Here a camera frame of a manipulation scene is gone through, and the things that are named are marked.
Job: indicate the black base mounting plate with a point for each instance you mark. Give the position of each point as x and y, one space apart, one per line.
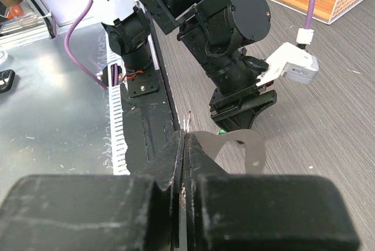
150 120

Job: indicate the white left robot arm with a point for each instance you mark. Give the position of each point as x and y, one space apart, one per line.
216 33

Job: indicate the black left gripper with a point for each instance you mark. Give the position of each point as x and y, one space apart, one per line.
238 110

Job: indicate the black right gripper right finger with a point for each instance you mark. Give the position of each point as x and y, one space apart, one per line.
253 211

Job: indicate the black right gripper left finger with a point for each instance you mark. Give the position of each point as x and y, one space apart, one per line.
98 212

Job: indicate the black phone with white object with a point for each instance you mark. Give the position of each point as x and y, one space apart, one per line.
6 80

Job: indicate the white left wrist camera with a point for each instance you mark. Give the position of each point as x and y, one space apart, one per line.
290 62

